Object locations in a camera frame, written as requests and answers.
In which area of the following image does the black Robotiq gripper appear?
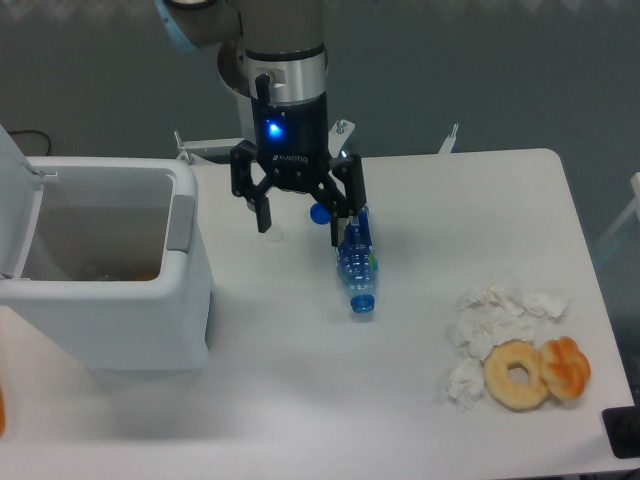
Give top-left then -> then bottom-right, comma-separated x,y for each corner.
230,94 -> 363,247

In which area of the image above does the blue plastic water bottle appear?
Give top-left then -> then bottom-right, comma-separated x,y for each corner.
336,206 -> 379,314

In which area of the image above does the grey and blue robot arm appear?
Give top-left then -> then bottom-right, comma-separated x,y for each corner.
156,1 -> 366,246

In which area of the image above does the blue bottle cap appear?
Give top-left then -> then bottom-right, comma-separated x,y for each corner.
309,203 -> 331,225

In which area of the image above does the small white round cap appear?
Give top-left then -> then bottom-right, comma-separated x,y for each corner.
264,225 -> 284,243

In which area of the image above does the white open trash bin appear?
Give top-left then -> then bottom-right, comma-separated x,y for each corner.
1,134 -> 214,371

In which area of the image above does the large crumpled white tissue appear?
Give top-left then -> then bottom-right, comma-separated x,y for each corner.
452,283 -> 570,361

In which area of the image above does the small crumpled white tissue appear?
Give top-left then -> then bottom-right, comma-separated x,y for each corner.
446,358 -> 485,412

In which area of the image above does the orange glazed twisted pastry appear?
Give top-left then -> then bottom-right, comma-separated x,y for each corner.
539,336 -> 591,402

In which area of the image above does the orange object at left edge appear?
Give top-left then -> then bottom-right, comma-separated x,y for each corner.
0,385 -> 6,437

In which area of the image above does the black device at table edge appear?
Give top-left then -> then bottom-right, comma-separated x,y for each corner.
602,406 -> 639,459

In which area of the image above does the black cable on floor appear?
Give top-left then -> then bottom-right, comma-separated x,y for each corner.
8,129 -> 53,154

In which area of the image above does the plain ring donut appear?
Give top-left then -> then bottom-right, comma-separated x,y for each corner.
483,341 -> 549,411

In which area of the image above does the white frame at right edge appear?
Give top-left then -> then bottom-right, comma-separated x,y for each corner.
592,172 -> 639,270

